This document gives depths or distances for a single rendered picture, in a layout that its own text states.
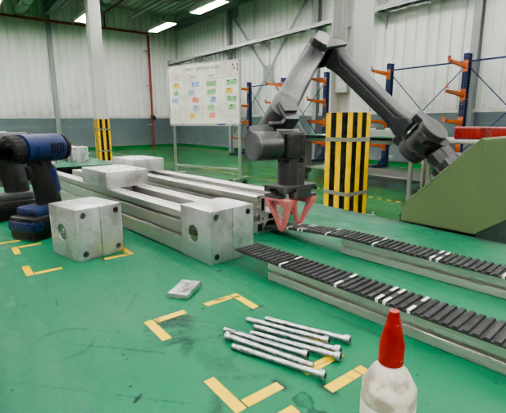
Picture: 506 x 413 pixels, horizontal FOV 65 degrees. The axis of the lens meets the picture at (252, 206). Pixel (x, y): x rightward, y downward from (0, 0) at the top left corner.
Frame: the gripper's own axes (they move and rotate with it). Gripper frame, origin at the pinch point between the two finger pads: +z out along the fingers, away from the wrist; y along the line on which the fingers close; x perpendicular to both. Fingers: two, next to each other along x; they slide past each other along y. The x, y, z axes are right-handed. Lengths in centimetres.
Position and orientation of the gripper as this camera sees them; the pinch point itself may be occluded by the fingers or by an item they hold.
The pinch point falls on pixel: (289, 225)
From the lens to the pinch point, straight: 86.7
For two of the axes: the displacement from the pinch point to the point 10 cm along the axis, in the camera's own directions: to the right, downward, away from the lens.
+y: -7.4, 1.4, -6.6
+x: 6.7, 1.5, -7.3
